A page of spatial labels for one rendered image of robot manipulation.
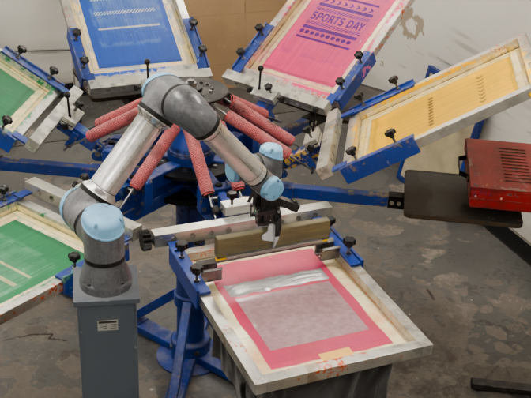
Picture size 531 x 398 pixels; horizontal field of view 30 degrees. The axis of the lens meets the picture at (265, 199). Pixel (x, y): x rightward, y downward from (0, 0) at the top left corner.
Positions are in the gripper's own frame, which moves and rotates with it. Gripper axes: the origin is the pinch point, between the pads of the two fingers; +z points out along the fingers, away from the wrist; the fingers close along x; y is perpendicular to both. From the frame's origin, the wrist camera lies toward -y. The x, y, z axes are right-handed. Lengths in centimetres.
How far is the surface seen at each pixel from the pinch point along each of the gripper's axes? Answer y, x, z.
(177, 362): 13, -64, 93
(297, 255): -13.9, -9.2, 13.7
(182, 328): 8, -73, 82
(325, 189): -48, -58, 17
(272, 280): 1.5, 4.4, 13.0
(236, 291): 15.2, 6.6, 13.2
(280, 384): 21, 58, 12
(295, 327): 4.7, 31.0, 13.7
